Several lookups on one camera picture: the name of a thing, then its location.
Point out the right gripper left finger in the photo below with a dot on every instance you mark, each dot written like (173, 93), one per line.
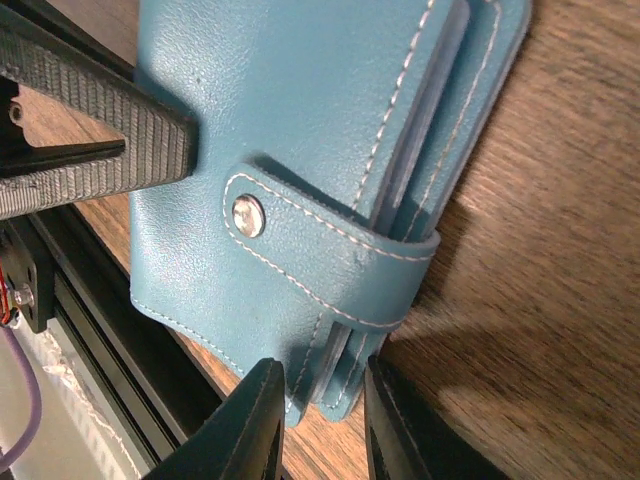
(243, 439)

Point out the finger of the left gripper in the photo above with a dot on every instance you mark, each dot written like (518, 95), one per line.
(45, 51)

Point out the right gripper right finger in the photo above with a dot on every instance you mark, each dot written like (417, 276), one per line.
(407, 439)

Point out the blue leather card holder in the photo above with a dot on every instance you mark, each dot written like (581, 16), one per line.
(331, 136)

